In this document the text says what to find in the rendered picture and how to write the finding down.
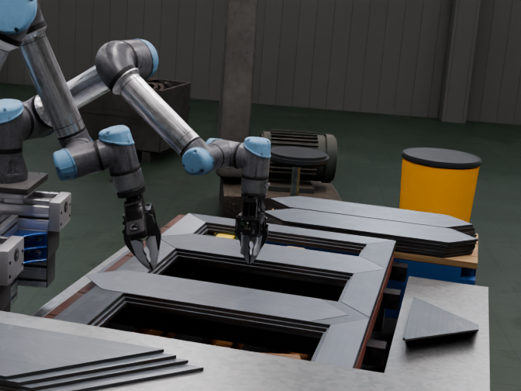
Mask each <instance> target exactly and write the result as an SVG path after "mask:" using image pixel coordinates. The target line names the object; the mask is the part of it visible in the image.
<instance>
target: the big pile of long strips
mask: <svg viewBox="0 0 521 391"><path fill-rule="evenodd" d="M270 200H271V203H272V206H273V207H272V208H273V209H274V210H267V211H265V216H266V217H267V219H266V223H270V224H277V225H282V226H289V227H300V228H306V229H311V230H322V231H329V232H334V233H341V234H352V235H357V236H364V237H375V238H381V239H387V240H396V243H395V252H401V253H406V254H417V255H423V256H430V257H435V258H451V257H457V256H463V255H469V254H472V253H473V250H474V248H475V244H476V243H477V241H478V239H477V238H476V236H477V234H476V232H475V231H474V226H473V224H471V223H468V222H465V221H463V220H459V219H458V218H455V217H452V216H449V215H444V214H439V213H427V212H420V211H414V210H407V209H396V208H390V207H383V206H372V205H365V204H359V203H353V202H341V201H335V200H328V199H317V198H311V197H305V196H290V197H280V198H270Z"/></svg>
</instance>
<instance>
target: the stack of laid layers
mask: <svg viewBox="0 0 521 391"><path fill-rule="evenodd" d="M208 232H213V233H218V234H229V235H235V236H237V234H235V227H234V226H227V225H222V224H216V223H205V224H204V225H202V226H201V227H200V228H199V229H198V230H196V231H195V232H194V234H201V235H206V234H207V233H208ZM267 240H274V241H280V242H285V243H292V244H302V245H309V246H314V247H324V248H331V249H337V250H342V251H353V252H359V253H360V254H359V257H361V255H362V254H363V252H364V249H365V247H366V244H360V243H354V242H348V241H341V240H331V239H325V238H319V237H308V236H302V235H296V234H285V233H279V232H274V231H268V237H267ZM394 251H395V246H394V248H393V251H392V255H391V257H390V260H389V263H388V267H387V269H386V272H385V275H384V278H383V280H382V283H381V287H380V289H379V292H378V296H377V299H376V301H375V304H374V308H373V310H372V312H371V316H370V317H367V316H365V315H364V314H362V313H360V312H358V311H357V310H355V309H353V308H351V307H350V306H348V305H346V304H344V303H342V302H341V300H342V298H343V295H344V293H345V292H346V290H347V287H348V285H349V283H350V280H351V278H352V276H353V273H347V272H337V271H330V270H325V269H319V268H309V267H303V266H297V265H287V264H282V263H276V262H270V261H260V260H254V262H253V263H251V264H247V262H246V260H245V258H238V257H233V256H227V255H221V254H211V253H205V252H199V251H189V250H183V249H177V248H175V249H174V250H173V251H172V252H171V253H170V254H169V255H168V256H167V257H166V258H164V259H163V260H162V261H161V262H159V263H158V264H157V265H156V267H155V269H154V270H151V271H149V272H148V273H152V274H157V275H161V274H162V273H163V272H164V271H165V270H166V269H168V268H169V267H170V266H171V265H172V264H173V263H174V262H176V261H177V260H178V259H183V260H189V261H199V262H205V263H210V264H216V265H225V266H231V267H237V268H247V269H253V270H258V271H264V272H274V273H280V274H286V275H295V276H301V277H306V278H312V279H322V280H328V281H334V282H344V283H346V285H345V287H344V289H343V291H342V294H341V296H340V298H339V300H338V302H336V301H331V300H325V299H323V300H324V301H326V302H328V303H329V304H331V305H333V306H335V307H336V308H338V309H339V310H342V311H343V312H345V313H347V314H348V315H347V316H342V317H334V318H329V319H324V320H314V321H304V320H294V319H289V318H284V317H274V316H269V315H263V314H259V313H249V312H243V311H239V310H229V309H223V308H219V307H213V306H204V305H198V304H194V303H184V302H178V301H174V300H168V299H158V298H153V297H149V296H140V295H135V294H130V293H123V294H122V295H121V296H120V297H119V298H118V299H116V300H115V301H114V302H113V303H112V304H110V305H109V306H108V307H107V308H106V309H104V310H103V311H102V312H101V313H100V314H99V315H98V316H97V317H96V318H94V319H93V320H92V321H91V322H90V323H88V324H87V325H91V326H96V327H103V326H104V325H105V324H107V323H108V322H109V321H110V320H111V319H112V318H113V317H114V316H115V315H116V314H117V313H118V312H119V311H120V310H122V309H123V308H124V307H125V306H135V307H140V308H146V309H151V310H160V311H165V312H171V313H180V314H185V315H190V316H196V317H204V318H210V319H215V320H224V321H229V322H235V323H240V324H249V325H254V326H260V327H269V328H274V329H279V330H289V331H294V332H299V333H304V334H314V335H319V336H322V337H321V339H320V342H319V344H318V346H317V348H316V351H315V353H314V355H313V356H312V360H311V362H314V361H315V359H316V356H317V354H318V352H319V349H320V347H321V345H322V343H323V340H324V338H325V336H326V333H327V331H328V330H329V327H330V325H332V324H341V323H346V322H351V321H355V320H363V319H368V318H370V319H369V321H368V324H367V328H366V331H365V333H364V337H363V340H362V342H361V346H360V348H359V351H358V353H357V357H356V360H355V363H354V367H353V369H355V368H356V365H357V361H358V359H359V356H360V353H361V349H362V347H363V344H364V340H365V338H366V335H367V331H368V328H369V326H370V323H371V319H372V317H373V314H374V310H375V307H376V305H377V302H378V298H379V296H380V293H381V289H382V286H383V284H384V281H385V277H386V275H387V272H388V268H389V265H390V263H391V260H392V256H393V254H394Z"/></svg>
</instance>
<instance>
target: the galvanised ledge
mask: <svg viewBox="0 0 521 391"><path fill-rule="evenodd" d="M128 250H129V248H128V247H127V246H125V247H123V248H122V249H120V250H119V251H117V252H116V253H115V254H114V255H112V256H111V257H110V258H108V259H106V260H105V261H104V262H102V263H101V264H100V265H98V266H97V267H96V268H94V269H93V270H91V271H90V272H89V273H88V274H93V273H97V272H98V271H100V270H101V269H103V268H104V267H105V266H106V265H108V264H109V263H111V262H112V261H114V260H115V259H116V258H118V257H119V256H120V255H121V254H123V253H124V252H126V251H128ZM90 281H91V280H90V279H89V278H88V277H86V276H83V277H82V278H80V279H79V280H77V281H76V282H75V283H74V284H73V285H71V286H69V287H68V288H67V289H65V290H64V291H63V292H61V293H60V294H59V295H57V296H56V297H54V298H53V299H52V300H56V301H60V302H59V303H58V304H57V305H56V306H55V307H54V308H53V309H52V310H54V309H55V308H56V307H58V306H59V305H60V304H62V303H63V302H64V301H65V300H67V299H68V298H70V297H71V296H73V295H74V294H75V293H76V292H78V290H80V289H81V288H83V287H84V286H85V285H87V284H88V283H89V282H90ZM49 302H50V301H49ZM49 302H48V303H49ZM45 305H47V303H46V304H45ZM45 305H43V306H42V307H40V308H39V309H38V310H37V311H36V312H34V313H32V314H31V315H30V316H34V315H35V314H36V313H38V312H39V311H40V310H41V309H42V308H44V307H45ZM52 310H51V311H52ZM51 311H50V312H51ZM48 313H49V312H48ZM48 313H47V314H48ZM45 316H46V315H45Z"/></svg>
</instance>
